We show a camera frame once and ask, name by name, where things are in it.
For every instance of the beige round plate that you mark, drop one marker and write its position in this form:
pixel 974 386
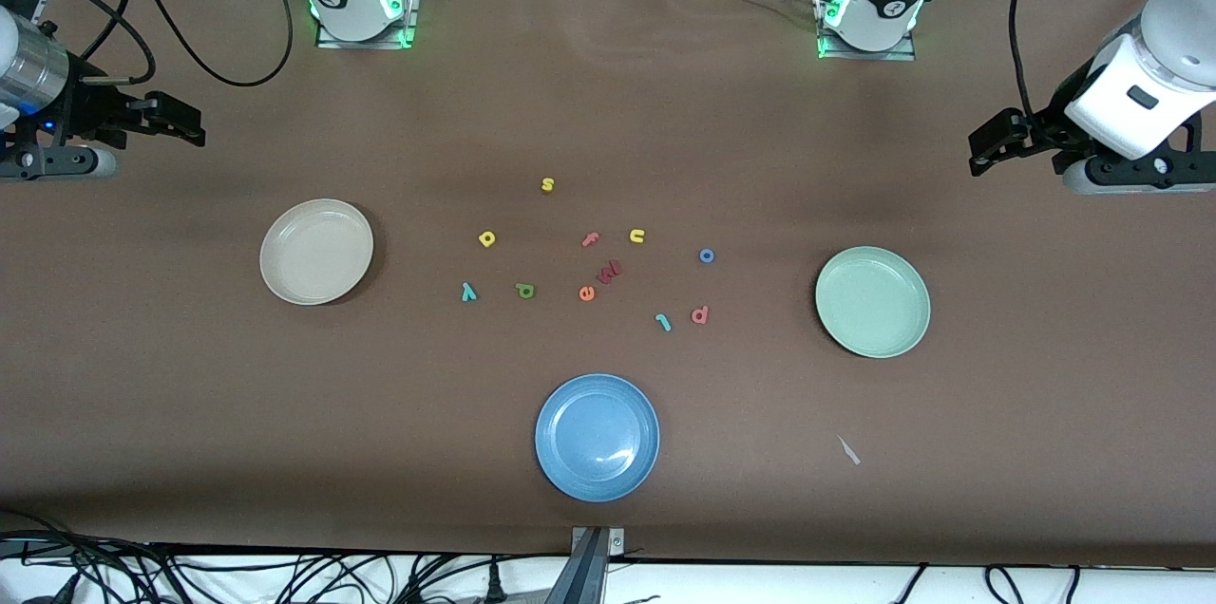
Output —
pixel 316 251

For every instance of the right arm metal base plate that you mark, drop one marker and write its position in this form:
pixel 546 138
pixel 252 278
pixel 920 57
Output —
pixel 366 42

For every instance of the dark red foam letter m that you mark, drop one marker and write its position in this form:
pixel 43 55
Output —
pixel 609 273

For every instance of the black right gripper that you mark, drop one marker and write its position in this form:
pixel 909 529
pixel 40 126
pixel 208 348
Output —
pixel 92 110

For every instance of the green foam letter p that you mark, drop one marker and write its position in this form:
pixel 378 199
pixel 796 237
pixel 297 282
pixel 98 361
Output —
pixel 524 291

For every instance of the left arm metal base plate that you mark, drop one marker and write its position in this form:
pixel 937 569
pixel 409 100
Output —
pixel 869 55

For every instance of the small white paper scrap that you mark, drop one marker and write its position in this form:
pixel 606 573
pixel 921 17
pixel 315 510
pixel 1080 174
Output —
pixel 848 451

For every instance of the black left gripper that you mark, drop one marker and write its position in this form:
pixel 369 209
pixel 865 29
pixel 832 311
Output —
pixel 1039 131

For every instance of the teal foam letter y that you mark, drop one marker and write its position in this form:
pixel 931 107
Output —
pixel 467 292

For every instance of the teal foam letter l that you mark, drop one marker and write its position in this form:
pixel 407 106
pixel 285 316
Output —
pixel 664 324

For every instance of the salmon foam letter d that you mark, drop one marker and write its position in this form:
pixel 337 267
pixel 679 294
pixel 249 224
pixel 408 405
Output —
pixel 703 314

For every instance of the blue round plate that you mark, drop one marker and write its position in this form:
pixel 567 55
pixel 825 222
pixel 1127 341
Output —
pixel 597 438

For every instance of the pale green round plate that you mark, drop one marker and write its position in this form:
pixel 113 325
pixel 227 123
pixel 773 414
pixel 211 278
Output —
pixel 872 302

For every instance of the grey metal mount bracket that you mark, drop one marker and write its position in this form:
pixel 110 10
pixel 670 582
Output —
pixel 594 561

